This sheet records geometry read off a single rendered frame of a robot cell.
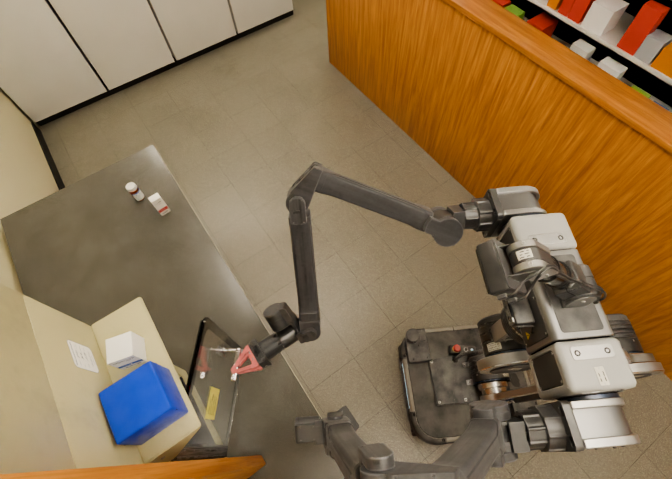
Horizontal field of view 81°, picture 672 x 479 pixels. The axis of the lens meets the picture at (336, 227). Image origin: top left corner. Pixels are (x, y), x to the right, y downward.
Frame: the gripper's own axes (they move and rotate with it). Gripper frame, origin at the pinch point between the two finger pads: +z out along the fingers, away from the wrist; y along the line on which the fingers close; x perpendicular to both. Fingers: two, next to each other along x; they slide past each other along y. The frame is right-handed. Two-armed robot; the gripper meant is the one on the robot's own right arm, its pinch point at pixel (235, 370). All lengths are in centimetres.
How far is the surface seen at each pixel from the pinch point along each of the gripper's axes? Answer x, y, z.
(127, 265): -68, -26, 20
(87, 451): 11, 47, 17
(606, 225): 28, -61, -178
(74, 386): -0.2, 44.8, 17.6
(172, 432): 12.2, 31.0, 10.9
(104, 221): -93, -26, 21
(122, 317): -15.1, 31.0, 11.1
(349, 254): -57, -120, -80
